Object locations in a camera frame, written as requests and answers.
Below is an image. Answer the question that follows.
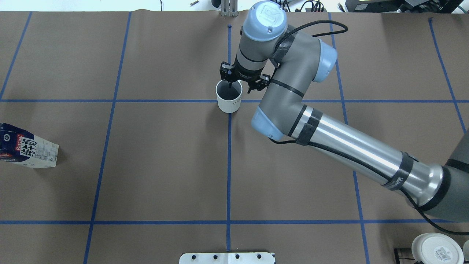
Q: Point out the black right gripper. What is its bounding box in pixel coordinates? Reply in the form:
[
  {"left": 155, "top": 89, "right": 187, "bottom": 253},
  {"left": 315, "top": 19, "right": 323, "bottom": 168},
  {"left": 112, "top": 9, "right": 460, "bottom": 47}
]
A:
[{"left": 219, "top": 62, "right": 271, "bottom": 93}]

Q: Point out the white ribbed mug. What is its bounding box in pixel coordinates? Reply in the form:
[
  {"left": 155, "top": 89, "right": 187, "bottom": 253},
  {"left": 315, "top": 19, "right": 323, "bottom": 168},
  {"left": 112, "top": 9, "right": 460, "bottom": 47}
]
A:
[{"left": 215, "top": 80, "right": 243, "bottom": 114}]

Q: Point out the blue white milk carton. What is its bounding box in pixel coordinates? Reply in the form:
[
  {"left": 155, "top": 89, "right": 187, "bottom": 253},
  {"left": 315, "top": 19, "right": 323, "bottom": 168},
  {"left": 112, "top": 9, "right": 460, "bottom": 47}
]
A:
[{"left": 0, "top": 122, "right": 59, "bottom": 169}]

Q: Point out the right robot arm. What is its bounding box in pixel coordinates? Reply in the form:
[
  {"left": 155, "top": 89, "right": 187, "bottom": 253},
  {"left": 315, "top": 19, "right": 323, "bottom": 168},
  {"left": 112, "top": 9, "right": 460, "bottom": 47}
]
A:
[{"left": 219, "top": 0, "right": 469, "bottom": 236}]

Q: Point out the brown paper table mat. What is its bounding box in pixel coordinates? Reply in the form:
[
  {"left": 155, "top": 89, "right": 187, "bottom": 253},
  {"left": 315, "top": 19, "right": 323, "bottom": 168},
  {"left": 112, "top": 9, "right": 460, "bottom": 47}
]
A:
[{"left": 0, "top": 10, "right": 469, "bottom": 264}]

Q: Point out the black equipment in corner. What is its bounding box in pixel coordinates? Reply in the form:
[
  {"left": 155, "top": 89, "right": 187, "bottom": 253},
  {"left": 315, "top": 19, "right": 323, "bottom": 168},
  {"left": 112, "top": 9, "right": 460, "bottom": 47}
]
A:
[{"left": 344, "top": 0, "right": 463, "bottom": 14}]

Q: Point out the white round lid container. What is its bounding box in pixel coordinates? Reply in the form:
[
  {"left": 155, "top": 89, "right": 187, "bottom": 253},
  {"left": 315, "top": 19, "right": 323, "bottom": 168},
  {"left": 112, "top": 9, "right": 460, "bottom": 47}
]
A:
[{"left": 411, "top": 233, "right": 464, "bottom": 264}]

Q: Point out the metal post at table edge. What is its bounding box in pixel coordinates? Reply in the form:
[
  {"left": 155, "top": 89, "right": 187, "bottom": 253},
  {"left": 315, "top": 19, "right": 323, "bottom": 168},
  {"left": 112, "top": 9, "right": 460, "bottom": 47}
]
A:
[{"left": 219, "top": 0, "right": 239, "bottom": 17}]

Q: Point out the black cables bundle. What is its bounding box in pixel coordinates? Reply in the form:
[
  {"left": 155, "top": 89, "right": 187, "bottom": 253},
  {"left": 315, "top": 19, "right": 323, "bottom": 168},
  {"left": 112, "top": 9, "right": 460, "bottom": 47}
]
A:
[{"left": 278, "top": 0, "right": 326, "bottom": 13}]

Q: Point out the white bracket plate with bolts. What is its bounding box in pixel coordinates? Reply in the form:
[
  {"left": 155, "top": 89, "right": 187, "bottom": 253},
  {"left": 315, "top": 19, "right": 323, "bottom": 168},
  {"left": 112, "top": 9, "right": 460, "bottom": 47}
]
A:
[{"left": 179, "top": 252, "right": 276, "bottom": 264}]

